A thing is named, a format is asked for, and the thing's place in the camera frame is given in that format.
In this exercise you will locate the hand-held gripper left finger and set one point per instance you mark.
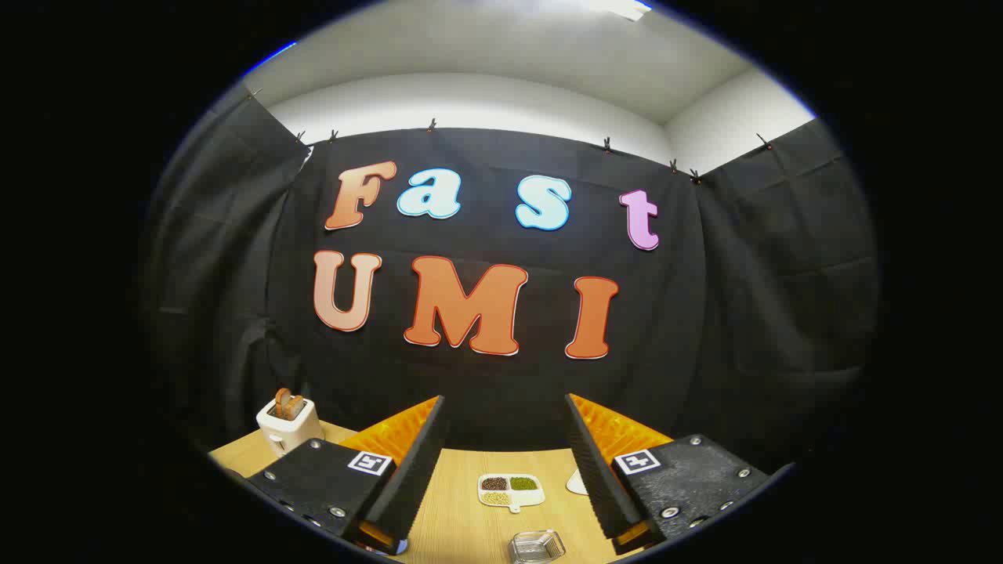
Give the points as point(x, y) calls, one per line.
point(411, 478)

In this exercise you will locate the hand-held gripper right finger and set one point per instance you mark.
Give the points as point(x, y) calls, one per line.
point(599, 478)

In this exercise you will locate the small white saucer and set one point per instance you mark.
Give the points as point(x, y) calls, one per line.
point(576, 484)

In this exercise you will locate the white divided dish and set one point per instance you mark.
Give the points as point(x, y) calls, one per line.
point(526, 498)

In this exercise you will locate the pile of green beans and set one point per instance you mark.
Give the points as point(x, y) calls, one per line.
point(523, 483)

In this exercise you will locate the pile of dark red beans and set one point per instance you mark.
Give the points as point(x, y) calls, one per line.
point(494, 483)

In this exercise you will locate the pile of yellow soybeans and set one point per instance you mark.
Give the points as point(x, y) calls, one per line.
point(495, 498)

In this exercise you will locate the white toaster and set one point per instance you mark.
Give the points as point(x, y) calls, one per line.
point(294, 435)

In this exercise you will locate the toasted bread slice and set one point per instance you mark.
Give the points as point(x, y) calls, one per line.
point(280, 401)
point(295, 406)

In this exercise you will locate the row of black clips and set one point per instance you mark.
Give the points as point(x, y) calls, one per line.
point(431, 125)

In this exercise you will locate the ceiling light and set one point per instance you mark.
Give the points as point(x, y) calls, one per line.
point(623, 8)

